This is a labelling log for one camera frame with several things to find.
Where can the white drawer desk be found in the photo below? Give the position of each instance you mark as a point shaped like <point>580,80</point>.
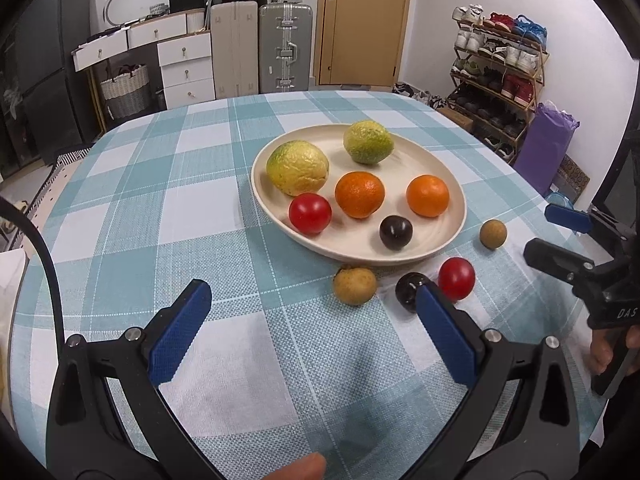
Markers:
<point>185,60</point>

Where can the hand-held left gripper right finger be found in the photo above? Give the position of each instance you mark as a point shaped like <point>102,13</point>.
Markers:
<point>445,332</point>

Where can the brown longan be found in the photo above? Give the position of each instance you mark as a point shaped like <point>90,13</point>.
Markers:
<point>354,285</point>
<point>493,234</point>

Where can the scattered pile of shoes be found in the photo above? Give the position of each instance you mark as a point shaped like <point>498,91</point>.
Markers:
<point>417,94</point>

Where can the brown cardboard box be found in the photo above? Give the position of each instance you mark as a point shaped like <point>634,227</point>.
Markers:
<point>456,119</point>

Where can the brown doormat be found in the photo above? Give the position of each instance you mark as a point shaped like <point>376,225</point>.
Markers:
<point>572,177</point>

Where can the yellowish lemon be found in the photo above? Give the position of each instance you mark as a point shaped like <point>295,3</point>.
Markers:
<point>297,167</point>

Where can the person's right forearm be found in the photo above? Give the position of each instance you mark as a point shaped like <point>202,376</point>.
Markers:
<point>622,435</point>

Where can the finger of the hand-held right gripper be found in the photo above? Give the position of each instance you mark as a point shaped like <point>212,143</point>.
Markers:
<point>567,217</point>
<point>555,257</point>

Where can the orange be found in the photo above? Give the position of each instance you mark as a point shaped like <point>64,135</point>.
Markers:
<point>427,195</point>
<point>360,194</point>

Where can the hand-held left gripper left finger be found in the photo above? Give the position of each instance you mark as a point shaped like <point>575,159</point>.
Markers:
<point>180,330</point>

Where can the small white basket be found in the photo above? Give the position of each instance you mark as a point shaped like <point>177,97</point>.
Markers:
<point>158,9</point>

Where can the wicker basket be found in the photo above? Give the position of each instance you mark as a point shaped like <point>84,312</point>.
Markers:
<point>125,92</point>

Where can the black storage box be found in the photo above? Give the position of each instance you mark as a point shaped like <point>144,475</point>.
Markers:
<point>189,1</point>

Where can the wooden door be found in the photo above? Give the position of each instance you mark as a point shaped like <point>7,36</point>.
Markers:
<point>365,25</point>

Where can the dark plum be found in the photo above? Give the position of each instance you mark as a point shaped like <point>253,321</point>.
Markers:
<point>407,290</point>
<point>395,231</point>

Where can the silver suitcase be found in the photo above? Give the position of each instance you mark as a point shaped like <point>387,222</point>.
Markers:
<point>285,47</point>

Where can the red tomato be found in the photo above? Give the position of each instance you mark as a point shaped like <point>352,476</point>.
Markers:
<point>310,213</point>
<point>456,278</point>

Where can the greenish lemon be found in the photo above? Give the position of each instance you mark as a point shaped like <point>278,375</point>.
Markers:
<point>367,141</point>

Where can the striped floor rug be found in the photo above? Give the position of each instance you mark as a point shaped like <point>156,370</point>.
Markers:
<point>60,160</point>

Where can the person's left hand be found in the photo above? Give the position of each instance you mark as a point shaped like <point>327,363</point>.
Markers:
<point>300,467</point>

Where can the beige suitcase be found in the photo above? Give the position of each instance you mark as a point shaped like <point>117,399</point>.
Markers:
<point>234,50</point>

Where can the dark grey fridge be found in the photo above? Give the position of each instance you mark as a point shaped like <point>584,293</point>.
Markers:
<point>45,60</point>

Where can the teal checked tablecloth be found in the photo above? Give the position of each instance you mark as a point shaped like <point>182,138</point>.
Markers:
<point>175,210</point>

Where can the person's right hand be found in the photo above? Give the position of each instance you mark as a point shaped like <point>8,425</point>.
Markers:
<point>600,352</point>

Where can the cream round plate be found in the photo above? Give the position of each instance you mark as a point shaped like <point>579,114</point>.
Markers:
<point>430,240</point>

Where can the purple bag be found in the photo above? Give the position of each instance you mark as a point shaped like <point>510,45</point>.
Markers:
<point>545,150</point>

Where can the wooden shoe rack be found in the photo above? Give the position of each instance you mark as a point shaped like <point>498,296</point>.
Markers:
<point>495,85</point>

